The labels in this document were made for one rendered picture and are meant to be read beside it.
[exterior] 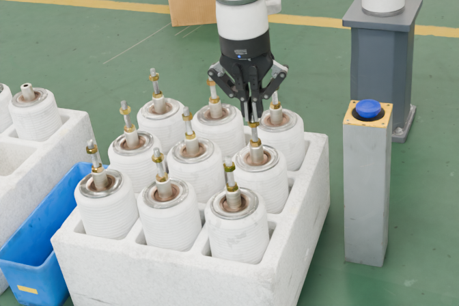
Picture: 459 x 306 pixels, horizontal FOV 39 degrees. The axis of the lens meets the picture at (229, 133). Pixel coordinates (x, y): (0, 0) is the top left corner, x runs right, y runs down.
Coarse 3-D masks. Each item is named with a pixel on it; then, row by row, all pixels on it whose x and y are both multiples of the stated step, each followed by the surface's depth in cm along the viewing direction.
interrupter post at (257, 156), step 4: (252, 148) 106; (256, 148) 106; (260, 148) 106; (252, 152) 107; (256, 152) 106; (260, 152) 107; (252, 156) 107; (256, 156) 107; (260, 156) 107; (252, 160) 108; (256, 160) 107; (260, 160) 108
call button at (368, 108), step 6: (360, 102) 105; (366, 102) 105; (372, 102) 104; (378, 102) 104; (360, 108) 103; (366, 108) 103; (372, 108) 103; (378, 108) 103; (360, 114) 104; (366, 114) 103; (372, 114) 103
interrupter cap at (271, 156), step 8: (240, 152) 110; (248, 152) 110; (264, 152) 110; (272, 152) 109; (240, 160) 108; (248, 160) 109; (264, 160) 108; (272, 160) 107; (240, 168) 107; (248, 168) 106; (256, 168) 106; (264, 168) 106; (272, 168) 106
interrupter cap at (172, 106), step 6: (150, 102) 127; (168, 102) 127; (174, 102) 126; (144, 108) 126; (150, 108) 126; (168, 108) 125; (174, 108) 125; (144, 114) 124; (150, 114) 124; (156, 114) 124; (162, 114) 123; (168, 114) 123; (174, 114) 123
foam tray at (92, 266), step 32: (192, 128) 132; (320, 160) 120; (288, 192) 117; (320, 192) 123; (64, 224) 111; (288, 224) 105; (320, 224) 127; (64, 256) 109; (96, 256) 106; (128, 256) 103; (160, 256) 102; (192, 256) 101; (288, 256) 104; (96, 288) 112; (128, 288) 108; (160, 288) 105; (192, 288) 103; (224, 288) 100; (256, 288) 97; (288, 288) 106
